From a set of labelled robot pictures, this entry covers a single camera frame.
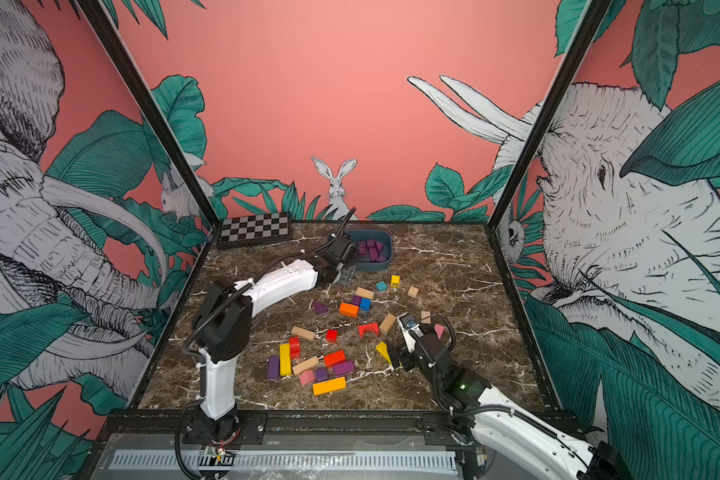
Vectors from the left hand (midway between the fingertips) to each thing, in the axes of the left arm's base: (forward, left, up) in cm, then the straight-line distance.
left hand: (342, 261), depth 95 cm
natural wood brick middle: (-19, +13, -10) cm, 25 cm away
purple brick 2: (-31, 0, -10) cm, 32 cm away
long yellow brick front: (-35, +4, -10) cm, 37 cm away
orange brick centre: (-12, -1, -10) cm, 16 cm away
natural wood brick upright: (-19, -13, -9) cm, 24 cm away
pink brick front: (-33, +10, -10) cm, 36 cm away
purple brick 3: (-29, +20, -10) cm, 37 cm away
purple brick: (+12, -12, -9) cm, 19 cm away
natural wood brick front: (-29, +10, -10) cm, 32 cm away
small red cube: (-21, +4, -10) cm, 23 cm away
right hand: (-23, -16, -1) cm, 28 cm away
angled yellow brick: (-26, -12, -10) cm, 30 cm away
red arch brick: (-19, -8, -9) cm, 22 cm away
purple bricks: (-11, +8, -10) cm, 17 cm away
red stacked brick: (-25, +15, -11) cm, 31 cm away
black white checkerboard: (+24, +37, -8) cm, 45 cm away
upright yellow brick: (-28, +17, -9) cm, 34 cm away
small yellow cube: (-2, -18, -9) cm, 20 cm away
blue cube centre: (-11, -7, -9) cm, 16 cm away
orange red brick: (-27, +2, -10) cm, 29 cm away
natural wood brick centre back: (-6, -7, -9) cm, 13 cm away
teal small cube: (-4, -13, -10) cm, 17 cm away
